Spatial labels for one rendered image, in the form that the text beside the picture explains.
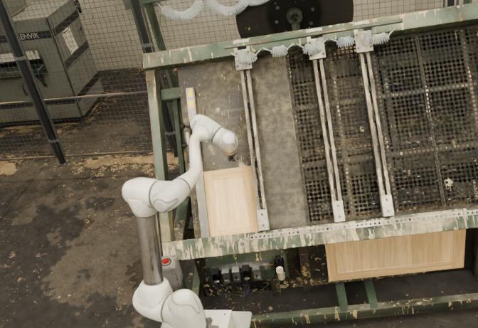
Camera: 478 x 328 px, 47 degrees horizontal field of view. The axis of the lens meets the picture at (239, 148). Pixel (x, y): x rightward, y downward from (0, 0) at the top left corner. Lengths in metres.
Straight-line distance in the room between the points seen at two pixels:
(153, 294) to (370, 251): 1.58
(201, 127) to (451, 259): 1.96
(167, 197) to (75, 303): 2.34
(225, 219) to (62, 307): 1.83
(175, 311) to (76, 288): 2.16
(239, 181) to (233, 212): 0.20
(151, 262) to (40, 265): 2.55
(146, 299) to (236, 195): 0.92
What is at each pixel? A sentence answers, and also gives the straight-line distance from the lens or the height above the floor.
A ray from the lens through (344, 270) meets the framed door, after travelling 3.88.
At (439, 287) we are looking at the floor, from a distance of 4.26.
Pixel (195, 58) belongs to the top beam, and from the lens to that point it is 3.51.
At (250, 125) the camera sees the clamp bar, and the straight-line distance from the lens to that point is 3.43.
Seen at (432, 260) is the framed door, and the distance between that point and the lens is 3.94.
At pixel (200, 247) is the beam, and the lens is 3.42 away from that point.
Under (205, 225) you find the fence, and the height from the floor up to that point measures 0.96.
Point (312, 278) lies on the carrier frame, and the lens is 3.93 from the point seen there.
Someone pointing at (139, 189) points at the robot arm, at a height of 1.66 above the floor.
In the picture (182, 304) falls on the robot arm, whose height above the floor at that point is 1.12.
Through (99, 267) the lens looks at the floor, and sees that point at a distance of 4.94.
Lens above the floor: 3.07
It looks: 31 degrees down
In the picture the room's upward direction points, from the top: 11 degrees counter-clockwise
